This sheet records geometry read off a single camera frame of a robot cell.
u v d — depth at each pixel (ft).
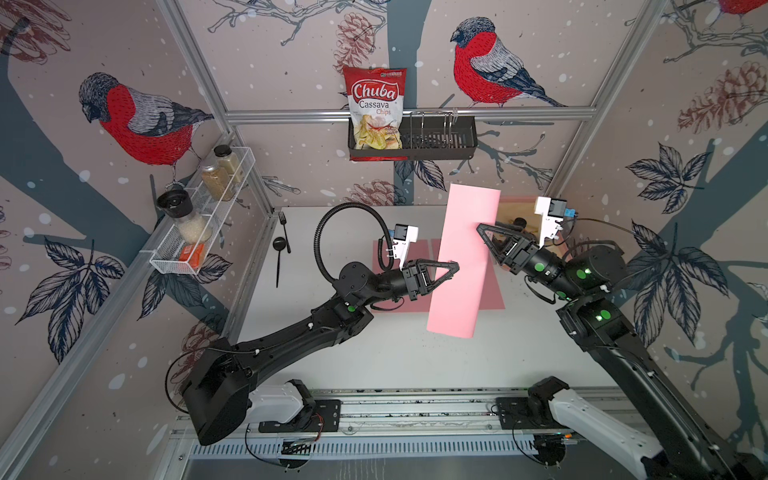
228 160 2.63
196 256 2.19
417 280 1.81
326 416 2.41
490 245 1.70
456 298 1.87
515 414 2.39
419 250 1.96
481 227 1.71
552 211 1.60
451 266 1.86
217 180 2.46
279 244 3.62
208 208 2.59
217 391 1.32
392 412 2.49
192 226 2.23
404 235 1.84
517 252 1.60
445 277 1.87
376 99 2.69
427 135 3.51
